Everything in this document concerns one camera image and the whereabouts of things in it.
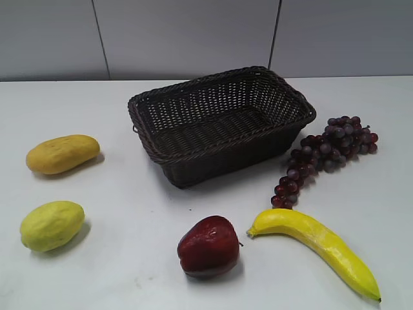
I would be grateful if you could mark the green-yellow mango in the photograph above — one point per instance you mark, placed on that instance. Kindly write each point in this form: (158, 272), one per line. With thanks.
(51, 225)

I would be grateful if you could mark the dark woven rectangular basket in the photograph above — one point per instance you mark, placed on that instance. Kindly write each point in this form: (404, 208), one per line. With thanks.
(217, 124)

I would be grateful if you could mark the orange-yellow mango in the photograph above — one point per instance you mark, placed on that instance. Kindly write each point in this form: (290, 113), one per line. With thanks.
(62, 154)

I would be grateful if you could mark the red apple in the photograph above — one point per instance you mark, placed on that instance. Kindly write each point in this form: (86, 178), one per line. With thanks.
(210, 248)

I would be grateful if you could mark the purple grape bunch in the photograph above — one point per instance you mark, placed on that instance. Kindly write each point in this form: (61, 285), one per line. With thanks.
(344, 138)

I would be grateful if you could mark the yellow banana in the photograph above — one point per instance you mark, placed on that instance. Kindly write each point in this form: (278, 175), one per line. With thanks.
(327, 244)

